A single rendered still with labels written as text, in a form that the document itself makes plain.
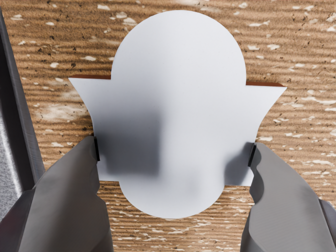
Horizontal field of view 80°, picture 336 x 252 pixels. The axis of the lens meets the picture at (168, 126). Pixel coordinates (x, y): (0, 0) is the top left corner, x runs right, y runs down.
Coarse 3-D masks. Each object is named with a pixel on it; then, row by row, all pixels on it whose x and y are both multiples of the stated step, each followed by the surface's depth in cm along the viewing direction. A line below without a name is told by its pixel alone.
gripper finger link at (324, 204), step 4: (320, 200) 8; (324, 200) 8; (320, 204) 8; (324, 204) 8; (328, 204) 8; (324, 208) 8; (328, 208) 8; (332, 208) 8; (324, 212) 8; (328, 212) 8; (332, 212) 8; (324, 216) 7; (328, 216) 7; (332, 216) 7; (328, 220) 7; (332, 220) 7; (328, 224) 7; (332, 224) 7; (328, 228) 7; (332, 228) 7; (332, 232) 7; (332, 236) 7
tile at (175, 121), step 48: (144, 48) 10; (192, 48) 10; (96, 96) 11; (144, 96) 11; (192, 96) 11; (240, 96) 11; (144, 144) 13; (192, 144) 13; (240, 144) 13; (144, 192) 14; (192, 192) 14
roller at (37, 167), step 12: (0, 12) 12; (0, 24) 13; (12, 60) 13; (12, 72) 14; (12, 84) 14; (24, 96) 14; (24, 108) 15; (24, 120) 15; (24, 132) 16; (36, 144) 16; (36, 156) 16; (36, 168) 17; (36, 180) 18
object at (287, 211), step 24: (264, 144) 12; (264, 168) 10; (288, 168) 10; (264, 192) 8; (288, 192) 8; (312, 192) 8; (264, 216) 7; (288, 216) 7; (312, 216) 7; (264, 240) 6; (288, 240) 7; (312, 240) 7
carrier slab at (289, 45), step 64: (0, 0) 10; (64, 0) 10; (128, 0) 10; (192, 0) 10; (256, 0) 10; (320, 0) 10; (64, 64) 12; (256, 64) 12; (320, 64) 12; (64, 128) 13; (320, 128) 13; (320, 192) 16
